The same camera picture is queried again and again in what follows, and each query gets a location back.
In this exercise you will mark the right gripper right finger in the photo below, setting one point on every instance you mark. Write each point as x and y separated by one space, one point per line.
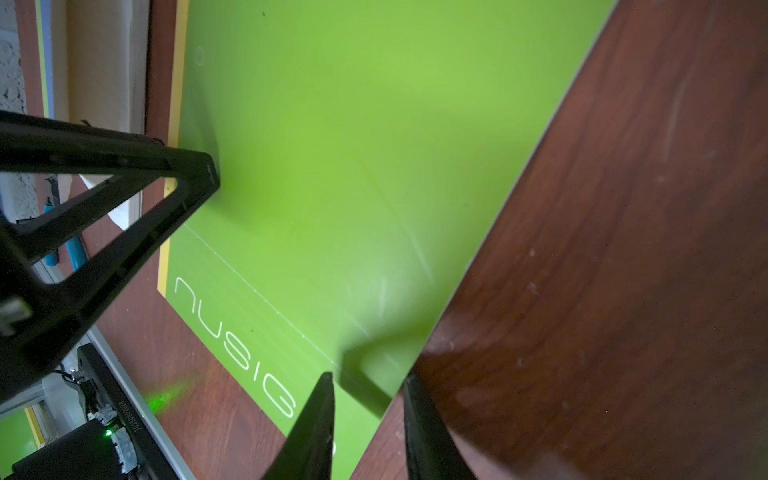
430 450

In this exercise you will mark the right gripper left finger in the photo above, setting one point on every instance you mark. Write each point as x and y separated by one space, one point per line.
308 450

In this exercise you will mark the notebook angled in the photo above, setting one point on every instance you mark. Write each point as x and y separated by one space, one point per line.
365 149

